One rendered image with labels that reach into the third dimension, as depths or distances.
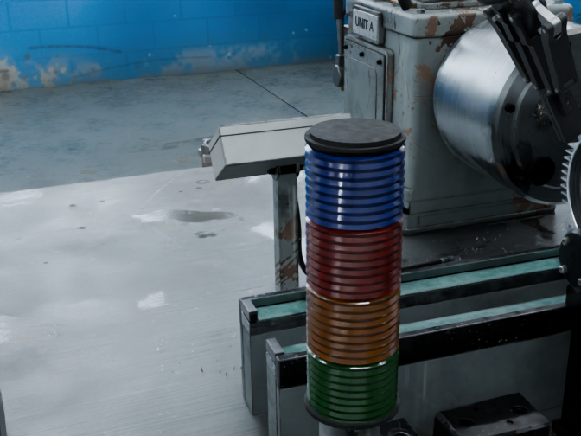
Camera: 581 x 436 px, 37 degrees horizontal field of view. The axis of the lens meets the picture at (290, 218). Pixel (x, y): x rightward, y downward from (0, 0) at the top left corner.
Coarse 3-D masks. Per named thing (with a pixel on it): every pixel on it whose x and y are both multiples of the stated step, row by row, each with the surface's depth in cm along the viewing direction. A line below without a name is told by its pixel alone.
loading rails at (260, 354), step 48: (432, 288) 98; (480, 288) 100; (528, 288) 102; (240, 336) 96; (288, 336) 94; (432, 336) 87; (480, 336) 89; (528, 336) 91; (288, 384) 84; (432, 384) 89; (480, 384) 92; (528, 384) 94; (288, 432) 86; (432, 432) 92
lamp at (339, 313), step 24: (312, 312) 54; (336, 312) 52; (360, 312) 52; (384, 312) 53; (312, 336) 54; (336, 336) 53; (360, 336) 53; (384, 336) 53; (336, 360) 54; (360, 360) 53
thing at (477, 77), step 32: (480, 32) 125; (576, 32) 114; (448, 64) 127; (480, 64) 120; (512, 64) 114; (576, 64) 115; (448, 96) 125; (480, 96) 118; (512, 96) 114; (576, 96) 117; (448, 128) 127; (480, 128) 118; (512, 128) 115; (544, 128) 117; (480, 160) 122; (512, 160) 117; (544, 160) 118; (544, 192) 121
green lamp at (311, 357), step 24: (312, 360) 55; (384, 360) 54; (312, 384) 56; (336, 384) 54; (360, 384) 54; (384, 384) 55; (312, 408) 57; (336, 408) 55; (360, 408) 55; (384, 408) 55
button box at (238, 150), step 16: (224, 128) 102; (240, 128) 103; (256, 128) 103; (272, 128) 104; (288, 128) 104; (304, 128) 105; (208, 144) 108; (224, 144) 102; (240, 144) 102; (256, 144) 103; (272, 144) 103; (288, 144) 104; (224, 160) 102; (240, 160) 102; (256, 160) 102; (272, 160) 103; (288, 160) 104; (304, 160) 106; (224, 176) 106; (240, 176) 108
